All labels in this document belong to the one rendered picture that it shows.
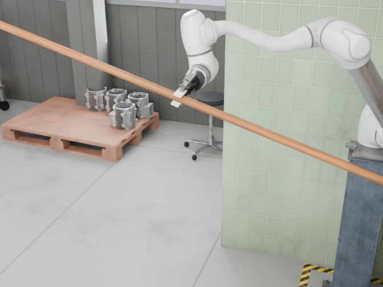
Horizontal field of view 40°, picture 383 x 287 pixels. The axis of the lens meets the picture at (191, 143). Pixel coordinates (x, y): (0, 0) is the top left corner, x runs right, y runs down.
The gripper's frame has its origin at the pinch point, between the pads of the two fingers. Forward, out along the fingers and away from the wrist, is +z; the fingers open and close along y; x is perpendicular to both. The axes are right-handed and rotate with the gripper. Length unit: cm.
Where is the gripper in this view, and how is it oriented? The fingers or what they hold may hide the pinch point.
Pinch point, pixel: (178, 97)
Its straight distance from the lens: 190.5
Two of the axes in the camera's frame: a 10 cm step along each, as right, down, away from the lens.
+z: -3.0, 4.2, -8.6
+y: -2.7, 8.2, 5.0
